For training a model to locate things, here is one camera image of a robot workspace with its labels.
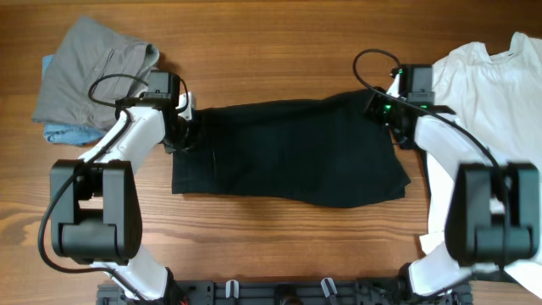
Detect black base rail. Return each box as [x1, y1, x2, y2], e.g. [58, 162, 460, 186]
[96, 270, 473, 305]

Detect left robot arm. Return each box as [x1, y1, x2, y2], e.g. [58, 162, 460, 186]
[38, 70, 195, 304]

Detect black shorts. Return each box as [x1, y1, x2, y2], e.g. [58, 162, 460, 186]
[172, 90, 410, 208]

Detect folded grey shorts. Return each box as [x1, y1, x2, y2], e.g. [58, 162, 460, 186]
[32, 17, 159, 130]

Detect folded blue garment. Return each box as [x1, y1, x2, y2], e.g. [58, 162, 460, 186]
[41, 53, 107, 147]

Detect white t-shirt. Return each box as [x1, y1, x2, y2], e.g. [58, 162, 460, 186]
[418, 31, 542, 300]

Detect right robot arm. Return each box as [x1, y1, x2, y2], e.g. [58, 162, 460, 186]
[367, 64, 541, 297]

